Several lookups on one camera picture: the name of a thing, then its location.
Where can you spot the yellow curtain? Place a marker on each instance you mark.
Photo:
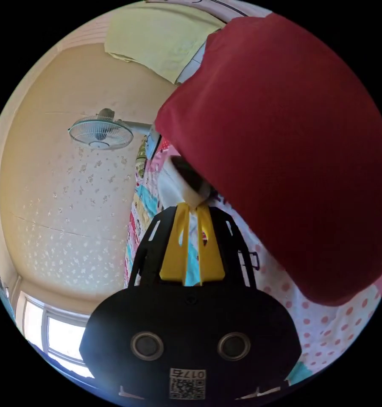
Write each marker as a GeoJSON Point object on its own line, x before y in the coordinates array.
{"type": "Point", "coordinates": [159, 41]}

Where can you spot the window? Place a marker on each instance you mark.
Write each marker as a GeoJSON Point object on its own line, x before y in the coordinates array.
{"type": "Point", "coordinates": [62, 334]}

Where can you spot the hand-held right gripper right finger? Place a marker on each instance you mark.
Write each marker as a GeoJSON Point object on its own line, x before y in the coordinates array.
{"type": "Point", "coordinates": [211, 257]}

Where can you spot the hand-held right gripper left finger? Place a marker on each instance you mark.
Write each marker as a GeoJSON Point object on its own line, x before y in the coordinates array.
{"type": "Point", "coordinates": [175, 251]}

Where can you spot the red sweater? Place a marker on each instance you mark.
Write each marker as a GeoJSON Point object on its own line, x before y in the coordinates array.
{"type": "Point", "coordinates": [273, 152]}

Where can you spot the white wall fan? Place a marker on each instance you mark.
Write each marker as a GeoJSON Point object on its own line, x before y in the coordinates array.
{"type": "Point", "coordinates": [100, 133]}

